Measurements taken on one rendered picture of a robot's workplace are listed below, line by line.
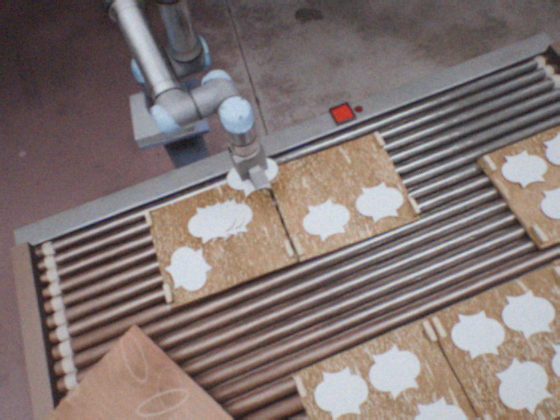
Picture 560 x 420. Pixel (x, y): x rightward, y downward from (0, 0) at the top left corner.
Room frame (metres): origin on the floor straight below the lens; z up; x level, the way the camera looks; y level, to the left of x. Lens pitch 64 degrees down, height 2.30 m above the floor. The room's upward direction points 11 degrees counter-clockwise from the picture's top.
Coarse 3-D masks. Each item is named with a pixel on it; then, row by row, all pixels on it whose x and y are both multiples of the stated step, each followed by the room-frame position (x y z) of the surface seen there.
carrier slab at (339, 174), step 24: (360, 144) 0.85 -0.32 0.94; (288, 168) 0.81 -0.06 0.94; (312, 168) 0.79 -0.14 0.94; (336, 168) 0.78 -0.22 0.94; (360, 168) 0.76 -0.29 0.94; (384, 168) 0.74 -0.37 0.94; (288, 192) 0.72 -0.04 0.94; (312, 192) 0.70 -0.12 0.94; (336, 192) 0.69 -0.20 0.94; (360, 192) 0.67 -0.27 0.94; (288, 216) 0.63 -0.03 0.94; (360, 216) 0.59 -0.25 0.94; (408, 216) 0.56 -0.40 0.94; (312, 240) 0.54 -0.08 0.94; (336, 240) 0.52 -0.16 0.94; (360, 240) 0.51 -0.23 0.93
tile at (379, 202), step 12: (372, 192) 0.66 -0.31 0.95; (384, 192) 0.65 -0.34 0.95; (396, 192) 0.64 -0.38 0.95; (360, 204) 0.62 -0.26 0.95; (372, 204) 0.62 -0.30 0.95; (384, 204) 0.61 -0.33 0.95; (396, 204) 0.60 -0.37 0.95; (372, 216) 0.58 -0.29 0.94; (384, 216) 0.57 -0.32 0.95; (396, 216) 0.56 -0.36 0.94
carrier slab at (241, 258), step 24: (216, 192) 0.77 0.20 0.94; (240, 192) 0.75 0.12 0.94; (264, 192) 0.74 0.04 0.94; (168, 216) 0.71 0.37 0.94; (192, 216) 0.70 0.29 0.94; (264, 216) 0.65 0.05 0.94; (168, 240) 0.63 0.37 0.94; (192, 240) 0.61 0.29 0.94; (240, 240) 0.58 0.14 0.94; (264, 240) 0.57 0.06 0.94; (168, 264) 0.55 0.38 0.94; (216, 264) 0.52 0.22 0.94; (240, 264) 0.50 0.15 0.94; (264, 264) 0.49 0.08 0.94; (288, 264) 0.47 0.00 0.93; (216, 288) 0.44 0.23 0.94
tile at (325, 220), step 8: (328, 200) 0.66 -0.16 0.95; (312, 208) 0.64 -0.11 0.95; (320, 208) 0.64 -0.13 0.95; (328, 208) 0.63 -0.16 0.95; (336, 208) 0.63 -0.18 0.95; (344, 208) 0.62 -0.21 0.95; (312, 216) 0.61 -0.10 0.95; (320, 216) 0.61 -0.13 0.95; (328, 216) 0.60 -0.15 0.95; (336, 216) 0.60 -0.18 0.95; (344, 216) 0.59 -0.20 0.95; (304, 224) 0.59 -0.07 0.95; (312, 224) 0.59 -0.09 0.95; (320, 224) 0.58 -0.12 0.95; (328, 224) 0.58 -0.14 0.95; (336, 224) 0.57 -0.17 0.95; (344, 224) 0.57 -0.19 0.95; (312, 232) 0.56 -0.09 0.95; (320, 232) 0.55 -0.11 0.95; (328, 232) 0.55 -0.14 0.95; (336, 232) 0.54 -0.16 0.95; (344, 232) 0.54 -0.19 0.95
